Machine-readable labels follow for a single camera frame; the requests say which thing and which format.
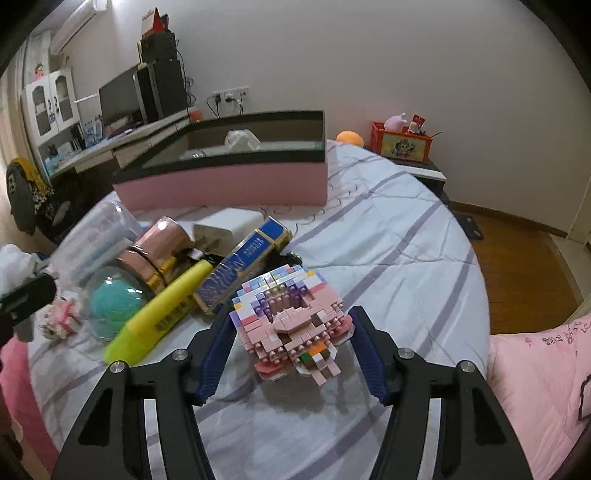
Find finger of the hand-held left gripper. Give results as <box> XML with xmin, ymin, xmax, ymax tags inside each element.
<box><xmin>0</xmin><ymin>273</ymin><xmax>57</xmax><ymax>319</ymax></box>

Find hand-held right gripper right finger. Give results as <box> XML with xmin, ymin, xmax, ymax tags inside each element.
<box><xmin>347</xmin><ymin>305</ymin><xmax>536</xmax><ymax>480</ymax></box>

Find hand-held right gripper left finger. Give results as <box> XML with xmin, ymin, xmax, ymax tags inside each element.
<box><xmin>50</xmin><ymin>316</ymin><xmax>239</xmax><ymax>480</ymax></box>

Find small pink block figure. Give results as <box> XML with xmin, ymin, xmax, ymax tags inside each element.
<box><xmin>38</xmin><ymin>295</ymin><xmax>85</xmax><ymax>341</ymax></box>

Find yellow highlighter pen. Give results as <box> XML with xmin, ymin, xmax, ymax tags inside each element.
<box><xmin>102</xmin><ymin>260</ymin><xmax>216</xmax><ymax>366</ymax></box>

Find pink building block toy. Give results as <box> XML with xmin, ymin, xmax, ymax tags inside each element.
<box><xmin>229</xmin><ymin>264</ymin><xmax>355</xmax><ymax>387</ymax></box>

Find clear plastic container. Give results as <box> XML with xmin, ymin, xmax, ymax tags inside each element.
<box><xmin>47</xmin><ymin>202</ymin><xmax>145</xmax><ymax>296</ymax></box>

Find teal ball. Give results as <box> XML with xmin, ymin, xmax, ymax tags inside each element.
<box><xmin>87</xmin><ymin>265</ymin><xmax>149</xmax><ymax>343</ymax></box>

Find blue rectangular box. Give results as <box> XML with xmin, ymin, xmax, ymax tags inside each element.
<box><xmin>193</xmin><ymin>216</ymin><xmax>294</xmax><ymax>315</ymax></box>

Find rose gold shiny box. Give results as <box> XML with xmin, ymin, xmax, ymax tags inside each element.
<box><xmin>115</xmin><ymin>217</ymin><xmax>195</xmax><ymax>292</ymax></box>

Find white charger plug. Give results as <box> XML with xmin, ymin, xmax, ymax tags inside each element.
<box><xmin>191</xmin><ymin>208</ymin><xmax>265</xmax><ymax>257</ymax></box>

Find pink storage box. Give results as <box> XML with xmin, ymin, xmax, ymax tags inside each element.
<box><xmin>112</xmin><ymin>109</ymin><xmax>328</xmax><ymax>212</ymax></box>

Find white cloth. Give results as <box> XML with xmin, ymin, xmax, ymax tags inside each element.
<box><xmin>0</xmin><ymin>244</ymin><xmax>51</xmax><ymax>296</ymax></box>

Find pink cloth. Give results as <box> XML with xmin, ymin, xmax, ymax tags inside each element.
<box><xmin>0</xmin><ymin>335</ymin><xmax>61</xmax><ymax>469</ymax></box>

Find chair with yellow cloth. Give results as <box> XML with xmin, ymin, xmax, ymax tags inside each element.
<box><xmin>4</xmin><ymin>157</ymin><xmax>100</xmax><ymax>245</ymax></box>

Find black floor scale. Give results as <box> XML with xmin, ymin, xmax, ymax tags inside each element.
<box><xmin>451</xmin><ymin>211</ymin><xmax>486</xmax><ymax>241</ymax></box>

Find light curtain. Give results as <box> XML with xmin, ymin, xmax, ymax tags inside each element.
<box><xmin>0</xmin><ymin>69</ymin><xmax>33</xmax><ymax>167</ymax></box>

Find white desk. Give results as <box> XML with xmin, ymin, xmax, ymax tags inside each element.
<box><xmin>46</xmin><ymin>111</ymin><xmax>192</xmax><ymax>178</ymax></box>

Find row of desk supplies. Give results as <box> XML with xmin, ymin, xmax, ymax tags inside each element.
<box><xmin>69</xmin><ymin>115</ymin><xmax>105</xmax><ymax>151</ymax></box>

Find pink quilt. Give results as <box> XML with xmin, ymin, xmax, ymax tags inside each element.
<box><xmin>487</xmin><ymin>313</ymin><xmax>591</xmax><ymax>480</ymax></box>

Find white glass door cabinet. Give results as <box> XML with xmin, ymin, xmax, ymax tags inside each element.
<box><xmin>21</xmin><ymin>67</ymin><xmax>81</xmax><ymax>148</ymax></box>

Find low white dark-top cabinet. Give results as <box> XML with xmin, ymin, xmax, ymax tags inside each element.
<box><xmin>365</xmin><ymin>143</ymin><xmax>451</xmax><ymax>206</ymax></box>

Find white plush toy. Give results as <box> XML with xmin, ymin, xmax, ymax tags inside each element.
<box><xmin>224</xmin><ymin>130</ymin><xmax>262</xmax><ymax>151</ymax></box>

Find black computer monitor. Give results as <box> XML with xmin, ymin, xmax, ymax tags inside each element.
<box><xmin>98</xmin><ymin>71</ymin><xmax>144</xmax><ymax>134</ymax></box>

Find red printed crate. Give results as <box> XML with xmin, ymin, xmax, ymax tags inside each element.
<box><xmin>370</xmin><ymin>121</ymin><xmax>435</xmax><ymax>164</ymax></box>

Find black computer tower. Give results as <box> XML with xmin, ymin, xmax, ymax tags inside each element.
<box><xmin>133</xmin><ymin>59</ymin><xmax>190</xmax><ymax>124</ymax></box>

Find white air conditioner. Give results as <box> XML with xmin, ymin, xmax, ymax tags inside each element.
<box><xmin>48</xmin><ymin>0</ymin><xmax>112</xmax><ymax>55</ymax></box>

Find black box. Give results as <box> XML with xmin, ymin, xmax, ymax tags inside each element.
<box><xmin>137</xmin><ymin>31</ymin><xmax>180</xmax><ymax>65</ymax></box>

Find red triangular item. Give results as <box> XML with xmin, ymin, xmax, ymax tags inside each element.
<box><xmin>141</xmin><ymin>7</ymin><xmax>169</xmax><ymax>40</ymax></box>

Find thin black hair ties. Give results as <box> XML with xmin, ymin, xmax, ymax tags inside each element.
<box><xmin>295</xmin><ymin>202</ymin><xmax>354</xmax><ymax>228</ymax></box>

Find white wall socket strip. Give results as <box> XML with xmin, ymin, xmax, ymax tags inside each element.
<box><xmin>205</xmin><ymin>87</ymin><xmax>251</xmax><ymax>104</ymax></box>

